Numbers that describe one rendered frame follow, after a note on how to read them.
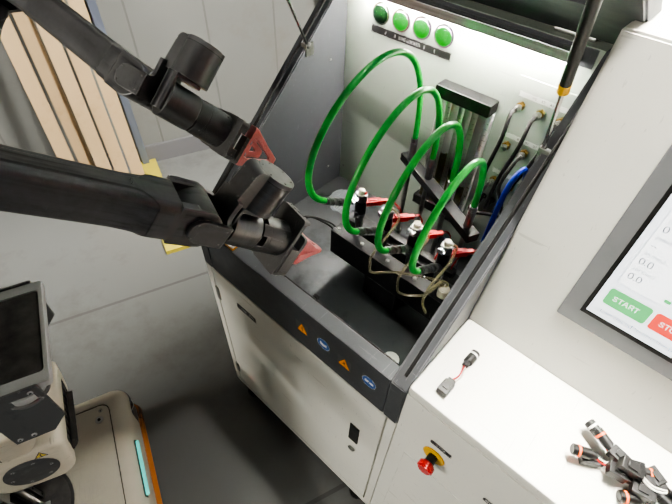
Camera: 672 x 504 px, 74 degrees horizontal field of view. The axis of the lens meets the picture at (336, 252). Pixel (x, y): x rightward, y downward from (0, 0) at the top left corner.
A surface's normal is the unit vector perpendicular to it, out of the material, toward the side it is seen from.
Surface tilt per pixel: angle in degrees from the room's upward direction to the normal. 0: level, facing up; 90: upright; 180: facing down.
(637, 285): 76
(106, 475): 0
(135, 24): 90
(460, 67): 90
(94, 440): 0
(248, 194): 93
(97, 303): 0
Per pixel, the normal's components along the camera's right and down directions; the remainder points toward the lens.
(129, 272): 0.04, -0.67
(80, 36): -0.29, -0.13
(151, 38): 0.45, 0.67
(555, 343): -0.65, 0.36
